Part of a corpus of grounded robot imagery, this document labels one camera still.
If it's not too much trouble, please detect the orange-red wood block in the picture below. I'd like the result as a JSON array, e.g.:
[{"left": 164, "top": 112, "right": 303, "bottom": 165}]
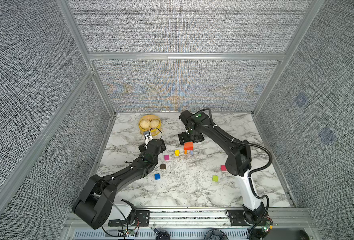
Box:
[{"left": 183, "top": 142, "right": 194, "bottom": 151}]

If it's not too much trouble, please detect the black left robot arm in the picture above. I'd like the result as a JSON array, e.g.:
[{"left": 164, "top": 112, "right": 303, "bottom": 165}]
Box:
[{"left": 72, "top": 139, "right": 167, "bottom": 230}]

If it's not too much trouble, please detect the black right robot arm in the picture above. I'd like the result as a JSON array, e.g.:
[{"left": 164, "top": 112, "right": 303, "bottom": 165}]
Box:
[{"left": 178, "top": 109, "right": 272, "bottom": 225}]

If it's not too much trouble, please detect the right cream steamed bun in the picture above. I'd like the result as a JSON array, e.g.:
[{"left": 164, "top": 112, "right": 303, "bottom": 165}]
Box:
[{"left": 150, "top": 119, "right": 160, "bottom": 128}]

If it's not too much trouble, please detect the cream steamed bun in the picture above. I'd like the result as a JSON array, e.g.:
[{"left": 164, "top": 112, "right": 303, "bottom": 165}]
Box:
[
  {"left": 150, "top": 119, "right": 160, "bottom": 128},
  {"left": 139, "top": 119, "right": 150, "bottom": 130}
]

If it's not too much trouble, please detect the yellow rimmed wooden steamer basket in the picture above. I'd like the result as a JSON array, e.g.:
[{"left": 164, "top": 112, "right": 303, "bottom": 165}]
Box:
[{"left": 139, "top": 115, "right": 162, "bottom": 137}]

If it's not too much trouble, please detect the left cream steamed bun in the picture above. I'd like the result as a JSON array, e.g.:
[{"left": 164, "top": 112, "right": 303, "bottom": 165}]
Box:
[{"left": 139, "top": 119, "right": 150, "bottom": 130}]

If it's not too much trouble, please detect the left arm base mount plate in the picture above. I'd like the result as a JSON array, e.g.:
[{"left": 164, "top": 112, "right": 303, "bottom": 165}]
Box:
[{"left": 108, "top": 210, "right": 151, "bottom": 227}]

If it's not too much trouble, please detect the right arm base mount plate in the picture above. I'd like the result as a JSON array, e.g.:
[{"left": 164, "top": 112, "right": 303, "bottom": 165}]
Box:
[{"left": 226, "top": 208, "right": 273, "bottom": 227}]

